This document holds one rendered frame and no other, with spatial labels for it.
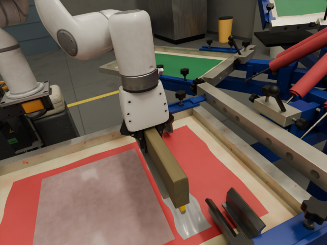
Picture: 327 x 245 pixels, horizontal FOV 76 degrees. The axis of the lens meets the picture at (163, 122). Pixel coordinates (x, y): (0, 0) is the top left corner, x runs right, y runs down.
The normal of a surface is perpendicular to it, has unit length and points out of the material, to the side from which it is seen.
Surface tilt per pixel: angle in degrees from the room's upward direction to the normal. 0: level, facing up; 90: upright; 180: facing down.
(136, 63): 90
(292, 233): 0
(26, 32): 90
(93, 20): 42
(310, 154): 0
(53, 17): 82
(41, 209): 0
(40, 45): 90
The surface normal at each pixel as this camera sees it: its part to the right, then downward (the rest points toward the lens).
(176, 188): 0.37, 0.49
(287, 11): -0.17, -0.40
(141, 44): 0.55, 0.42
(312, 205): -0.11, -0.83
